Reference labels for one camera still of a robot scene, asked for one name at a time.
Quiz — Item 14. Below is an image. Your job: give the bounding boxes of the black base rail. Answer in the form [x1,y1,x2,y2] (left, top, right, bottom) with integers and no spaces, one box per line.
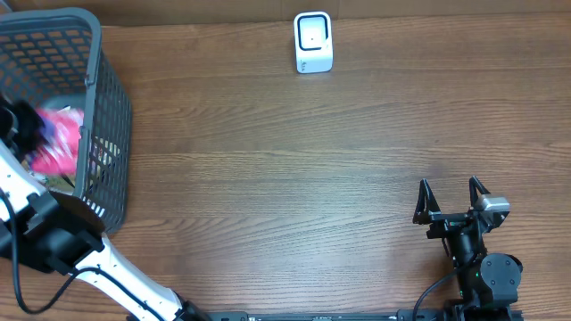
[127,309,524,321]

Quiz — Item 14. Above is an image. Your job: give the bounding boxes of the white barcode scanner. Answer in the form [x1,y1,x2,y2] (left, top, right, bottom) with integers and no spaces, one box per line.
[294,11,334,74]

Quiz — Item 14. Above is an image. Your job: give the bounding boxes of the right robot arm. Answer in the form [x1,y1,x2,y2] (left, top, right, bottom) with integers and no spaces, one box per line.
[410,177,523,320]

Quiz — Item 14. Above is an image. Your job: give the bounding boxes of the red purple pad package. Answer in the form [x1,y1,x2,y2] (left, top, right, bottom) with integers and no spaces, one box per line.
[29,107,84,176]

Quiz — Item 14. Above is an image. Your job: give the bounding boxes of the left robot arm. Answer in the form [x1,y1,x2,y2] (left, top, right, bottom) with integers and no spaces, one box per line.
[1,99,208,320]

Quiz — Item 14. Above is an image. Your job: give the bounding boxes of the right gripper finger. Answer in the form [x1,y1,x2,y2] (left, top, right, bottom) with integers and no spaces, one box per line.
[412,179,442,225]
[468,176,490,209]

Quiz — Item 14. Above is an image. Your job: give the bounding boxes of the grey plastic shopping basket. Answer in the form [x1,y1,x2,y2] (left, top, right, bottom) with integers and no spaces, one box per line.
[1,8,132,234]

